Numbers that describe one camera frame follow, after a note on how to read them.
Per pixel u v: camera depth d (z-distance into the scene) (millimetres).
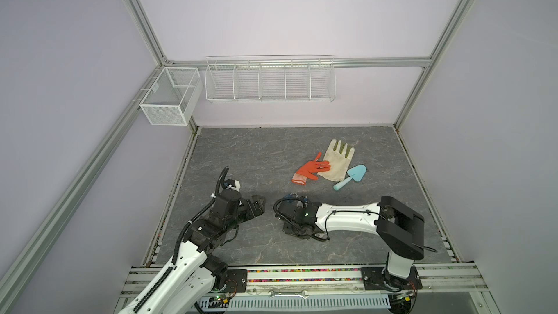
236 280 737
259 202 700
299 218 659
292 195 938
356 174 1017
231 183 705
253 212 671
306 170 993
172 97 1042
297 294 711
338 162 1051
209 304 717
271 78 986
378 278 737
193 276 600
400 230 457
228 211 577
